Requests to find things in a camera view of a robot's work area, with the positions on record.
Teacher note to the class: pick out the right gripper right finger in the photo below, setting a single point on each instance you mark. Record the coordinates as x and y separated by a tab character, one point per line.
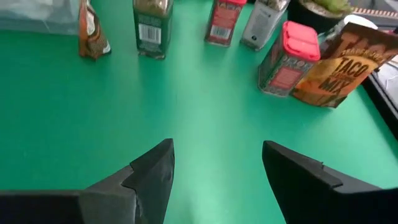
317	193

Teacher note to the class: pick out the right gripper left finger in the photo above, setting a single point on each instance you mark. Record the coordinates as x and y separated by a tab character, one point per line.
109	202

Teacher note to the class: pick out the Taco seasoning mix packet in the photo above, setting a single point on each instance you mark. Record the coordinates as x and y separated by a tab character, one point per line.
91	34
342	74

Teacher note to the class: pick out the red lid spice tin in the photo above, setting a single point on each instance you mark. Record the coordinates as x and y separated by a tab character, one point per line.
292	59

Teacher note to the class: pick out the green label glass spice jar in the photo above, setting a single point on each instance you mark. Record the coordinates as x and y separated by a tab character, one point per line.
152	34

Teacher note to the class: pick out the red label spice jar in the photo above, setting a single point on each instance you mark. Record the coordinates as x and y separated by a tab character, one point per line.
222	25

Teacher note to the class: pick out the clear plastic container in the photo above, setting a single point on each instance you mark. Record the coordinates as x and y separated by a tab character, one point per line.
37	15

